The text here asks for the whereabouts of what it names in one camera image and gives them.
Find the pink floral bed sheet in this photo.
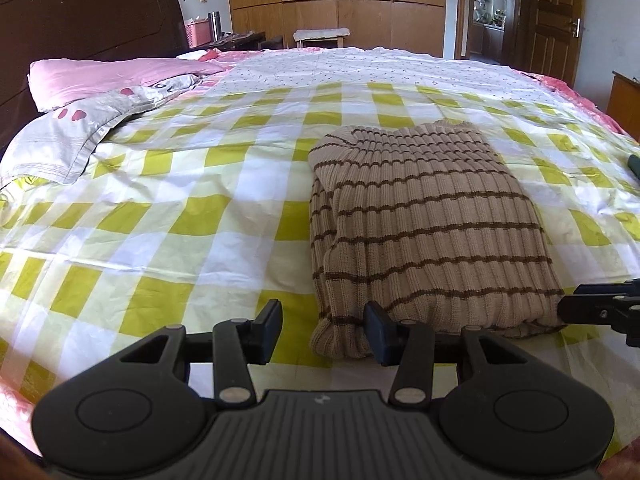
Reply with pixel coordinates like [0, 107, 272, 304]
[527, 72, 637, 137]

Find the pink pillow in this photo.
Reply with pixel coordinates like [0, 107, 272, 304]
[27, 57, 227, 114]

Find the wooden door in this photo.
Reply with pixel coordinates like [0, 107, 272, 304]
[514, 0, 586, 87]

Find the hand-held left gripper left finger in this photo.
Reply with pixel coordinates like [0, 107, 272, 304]
[117, 298, 285, 409]

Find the pink basket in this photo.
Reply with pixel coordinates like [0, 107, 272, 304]
[183, 19, 214, 52]

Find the wooden stool with cushion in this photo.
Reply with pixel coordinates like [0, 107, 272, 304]
[292, 27, 353, 52]

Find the wooden side cabinet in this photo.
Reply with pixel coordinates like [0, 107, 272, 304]
[607, 71, 640, 134]

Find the dark wooden headboard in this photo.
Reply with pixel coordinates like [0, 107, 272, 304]
[0, 0, 189, 153]

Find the yellow checked bed sheet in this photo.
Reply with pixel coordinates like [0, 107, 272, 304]
[0, 47, 640, 411]

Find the beige brown-striped knit sweater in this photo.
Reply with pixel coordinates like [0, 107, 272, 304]
[307, 118, 567, 360]

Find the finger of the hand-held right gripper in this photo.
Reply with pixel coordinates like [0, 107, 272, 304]
[574, 279, 640, 297]
[556, 292, 640, 333]

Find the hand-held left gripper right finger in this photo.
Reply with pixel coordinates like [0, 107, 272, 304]
[363, 301, 539, 407]

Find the dark wooden nightstand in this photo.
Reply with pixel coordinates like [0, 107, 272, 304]
[199, 32, 284, 54]

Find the white printed pillow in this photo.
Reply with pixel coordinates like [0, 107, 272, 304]
[0, 73, 204, 187]

